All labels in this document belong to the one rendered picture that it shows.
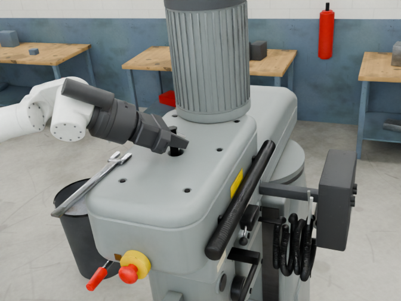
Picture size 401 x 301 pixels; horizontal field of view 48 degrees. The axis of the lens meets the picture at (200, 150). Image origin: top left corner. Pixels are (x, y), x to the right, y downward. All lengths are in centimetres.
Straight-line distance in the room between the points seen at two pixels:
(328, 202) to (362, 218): 278
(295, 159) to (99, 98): 91
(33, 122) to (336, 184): 73
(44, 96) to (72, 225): 233
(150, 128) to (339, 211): 56
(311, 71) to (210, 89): 428
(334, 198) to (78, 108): 68
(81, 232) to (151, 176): 234
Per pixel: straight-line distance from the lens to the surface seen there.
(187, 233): 86
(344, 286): 339
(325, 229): 128
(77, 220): 320
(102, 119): 91
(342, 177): 123
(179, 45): 110
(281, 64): 475
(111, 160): 102
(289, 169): 157
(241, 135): 108
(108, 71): 636
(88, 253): 339
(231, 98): 112
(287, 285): 172
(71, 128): 89
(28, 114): 95
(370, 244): 375
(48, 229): 423
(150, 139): 94
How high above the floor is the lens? 237
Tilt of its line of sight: 28 degrees down
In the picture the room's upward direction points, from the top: 5 degrees counter-clockwise
